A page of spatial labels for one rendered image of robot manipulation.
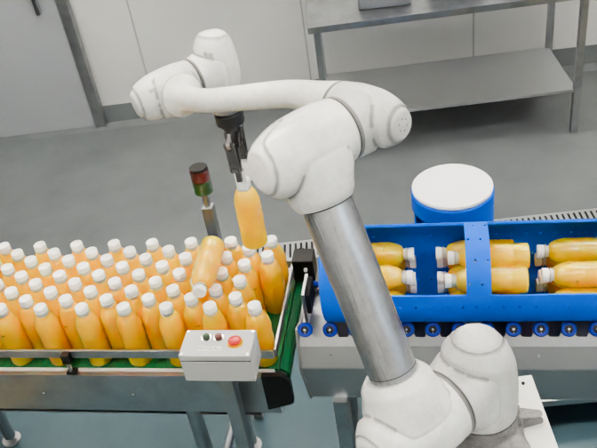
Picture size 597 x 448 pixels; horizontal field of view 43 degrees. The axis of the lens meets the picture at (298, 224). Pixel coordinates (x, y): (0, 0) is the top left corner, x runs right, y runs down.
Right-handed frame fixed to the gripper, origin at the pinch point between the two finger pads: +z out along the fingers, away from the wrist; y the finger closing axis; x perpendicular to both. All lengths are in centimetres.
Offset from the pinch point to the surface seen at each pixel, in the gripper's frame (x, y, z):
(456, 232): -56, 15, 33
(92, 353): 52, -21, 48
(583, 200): -124, 189, 148
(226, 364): 5, -33, 39
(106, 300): 45, -14, 33
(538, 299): -78, -11, 35
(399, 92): -22, 271, 118
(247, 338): -0.1, -26.4, 35.6
